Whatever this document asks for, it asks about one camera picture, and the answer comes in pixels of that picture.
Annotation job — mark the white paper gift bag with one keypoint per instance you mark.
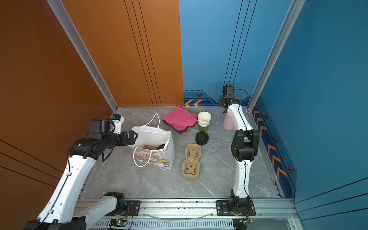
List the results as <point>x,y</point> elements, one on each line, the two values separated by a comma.
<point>154,146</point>

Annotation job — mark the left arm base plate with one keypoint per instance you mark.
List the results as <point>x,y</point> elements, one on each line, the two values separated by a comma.
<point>131,208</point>

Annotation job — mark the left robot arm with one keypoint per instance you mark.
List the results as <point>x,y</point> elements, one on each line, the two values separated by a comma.
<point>58,213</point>

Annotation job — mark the aluminium front rail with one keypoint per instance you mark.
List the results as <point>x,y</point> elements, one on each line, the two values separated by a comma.
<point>201,214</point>

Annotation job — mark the single beige pulp cup carrier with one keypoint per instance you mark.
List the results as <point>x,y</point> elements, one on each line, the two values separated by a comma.
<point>149,148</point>

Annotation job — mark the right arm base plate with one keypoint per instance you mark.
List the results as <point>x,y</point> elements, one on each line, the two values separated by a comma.
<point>224,208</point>

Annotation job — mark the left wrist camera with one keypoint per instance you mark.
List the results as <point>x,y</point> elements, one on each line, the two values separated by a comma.
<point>117,121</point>

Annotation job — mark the green circuit board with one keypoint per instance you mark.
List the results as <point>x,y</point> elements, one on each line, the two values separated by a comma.
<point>117,223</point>

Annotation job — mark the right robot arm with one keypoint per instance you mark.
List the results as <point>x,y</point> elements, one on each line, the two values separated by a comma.
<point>244,148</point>

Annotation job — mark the stack of paper cups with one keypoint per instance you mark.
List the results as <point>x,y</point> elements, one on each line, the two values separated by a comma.
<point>203,121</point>

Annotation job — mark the pink napkin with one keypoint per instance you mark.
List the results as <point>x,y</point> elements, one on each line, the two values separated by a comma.
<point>180,118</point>

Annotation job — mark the stack of black lids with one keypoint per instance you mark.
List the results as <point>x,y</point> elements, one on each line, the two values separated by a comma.
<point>201,138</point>

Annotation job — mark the pink straw holder cup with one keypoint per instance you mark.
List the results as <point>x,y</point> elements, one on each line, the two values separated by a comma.
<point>228,123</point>

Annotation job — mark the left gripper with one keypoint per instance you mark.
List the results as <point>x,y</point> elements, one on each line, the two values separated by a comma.
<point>125,141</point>

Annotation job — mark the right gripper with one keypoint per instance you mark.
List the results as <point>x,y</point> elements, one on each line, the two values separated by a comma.
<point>221,98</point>

